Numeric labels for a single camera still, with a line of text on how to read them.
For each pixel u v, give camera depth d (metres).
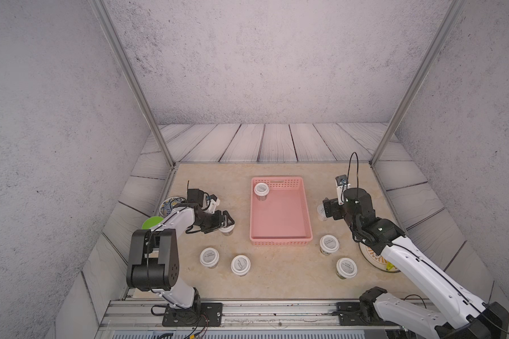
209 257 0.80
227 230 0.87
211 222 0.81
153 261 0.46
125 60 0.81
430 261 0.46
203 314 0.73
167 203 1.01
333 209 0.69
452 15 0.71
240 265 0.79
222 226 0.81
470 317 0.38
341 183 0.65
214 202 0.87
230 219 0.87
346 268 0.78
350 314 0.73
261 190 0.99
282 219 0.91
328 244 0.83
